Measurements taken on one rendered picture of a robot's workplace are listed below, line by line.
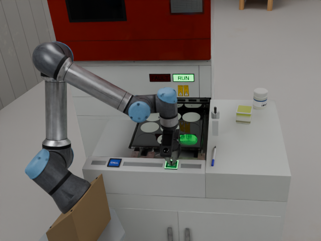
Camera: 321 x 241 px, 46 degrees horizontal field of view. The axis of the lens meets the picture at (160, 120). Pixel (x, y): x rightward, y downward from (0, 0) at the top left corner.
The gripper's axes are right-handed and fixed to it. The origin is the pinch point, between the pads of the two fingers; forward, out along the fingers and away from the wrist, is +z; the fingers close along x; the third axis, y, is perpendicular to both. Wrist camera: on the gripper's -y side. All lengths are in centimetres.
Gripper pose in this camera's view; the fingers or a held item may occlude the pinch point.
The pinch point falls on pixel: (171, 164)
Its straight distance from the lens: 168.3
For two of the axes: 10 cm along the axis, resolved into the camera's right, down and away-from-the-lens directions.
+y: 1.4, -5.4, 8.3
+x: -9.9, -0.2, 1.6
